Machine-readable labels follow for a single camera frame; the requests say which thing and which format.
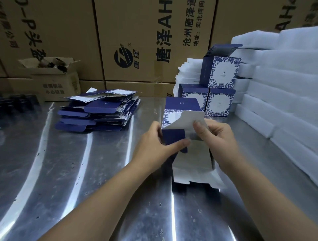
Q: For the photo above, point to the person's left hand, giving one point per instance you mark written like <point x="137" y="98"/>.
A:
<point x="151" y="149"/>

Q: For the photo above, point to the person's right hand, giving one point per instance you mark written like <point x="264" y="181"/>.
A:
<point x="223" y="146"/>

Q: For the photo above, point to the person's left thumb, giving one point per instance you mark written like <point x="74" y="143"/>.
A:
<point x="177" y="146"/>

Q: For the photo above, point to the person's right thumb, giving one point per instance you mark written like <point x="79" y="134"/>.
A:
<point x="200" y="127"/>

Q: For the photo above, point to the blue floral carton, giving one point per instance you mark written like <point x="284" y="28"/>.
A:
<point x="182" y="105"/>

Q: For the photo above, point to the person's right forearm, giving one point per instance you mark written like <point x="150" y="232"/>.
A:
<point x="263" y="206"/>

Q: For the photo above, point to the person's left forearm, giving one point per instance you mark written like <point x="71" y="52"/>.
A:
<point x="99" y="206"/>

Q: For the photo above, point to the closed blue floral box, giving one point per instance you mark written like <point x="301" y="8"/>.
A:
<point x="192" y="93"/>
<point x="221" y="101"/>

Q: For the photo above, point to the stack of thin white foam sheets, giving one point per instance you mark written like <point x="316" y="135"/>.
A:
<point x="190" y="72"/>

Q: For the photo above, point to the open-lid blue floral box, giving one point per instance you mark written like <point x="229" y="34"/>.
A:
<point x="219" y="72"/>

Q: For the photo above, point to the low brown cardboard box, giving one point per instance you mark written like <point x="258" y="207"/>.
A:
<point x="139" y="89"/>
<point x="92" y="86"/>
<point x="15" y="85"/>

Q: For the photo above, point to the stack of flat blue cartons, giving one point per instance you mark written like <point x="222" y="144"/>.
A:
<point x="99" y="111"/>

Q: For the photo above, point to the pile of white foam blocks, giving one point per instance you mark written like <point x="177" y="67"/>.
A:
<point x="280" y="82"/>

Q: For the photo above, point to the large cardboard box round logo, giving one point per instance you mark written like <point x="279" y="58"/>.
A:
<point x="146" y="29"/>

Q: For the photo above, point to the large brown cardboard box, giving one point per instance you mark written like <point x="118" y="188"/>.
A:
<point x="310" y="12"/>
<point x="57" y="27"/>
<point x="248" y="17"/>

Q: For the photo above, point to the small open cardboard box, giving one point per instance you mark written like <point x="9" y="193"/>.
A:
<point x="57" y="84"/>

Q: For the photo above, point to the brown cardboard tape core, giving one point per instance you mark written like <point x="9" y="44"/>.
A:
<point x="59" y="64"/>

